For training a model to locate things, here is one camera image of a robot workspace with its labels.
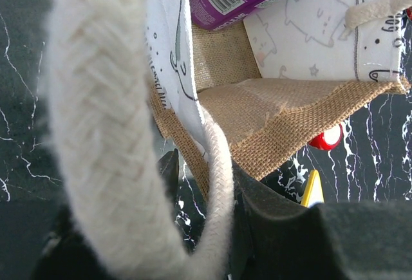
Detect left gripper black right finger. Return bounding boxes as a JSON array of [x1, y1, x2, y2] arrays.
[[231, 165, 411, 279]]

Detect white dry-erase board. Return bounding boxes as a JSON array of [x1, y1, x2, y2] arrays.
[[300, 170, 324, 208]]

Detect brown canvas bag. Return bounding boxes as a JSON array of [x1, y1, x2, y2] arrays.
[[44, 0, 411, 279]]

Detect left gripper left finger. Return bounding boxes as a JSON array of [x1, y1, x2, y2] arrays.
[[30, 149, 180, 279]]

